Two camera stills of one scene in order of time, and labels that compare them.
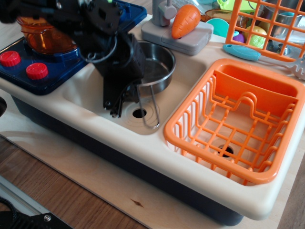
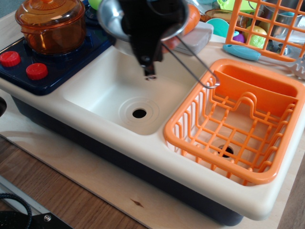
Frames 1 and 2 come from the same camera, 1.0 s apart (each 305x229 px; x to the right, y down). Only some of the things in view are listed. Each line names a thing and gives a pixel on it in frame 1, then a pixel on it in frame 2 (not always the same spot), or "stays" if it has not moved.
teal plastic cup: x=220 y=26 stays
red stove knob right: x=36 y=71 stays
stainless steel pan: x=160 y=64 → x=109 y=15
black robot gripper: x=122 y=67 → x=148 y=22
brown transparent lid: x=217 y=14 stays
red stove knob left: x=10 y=58 stays
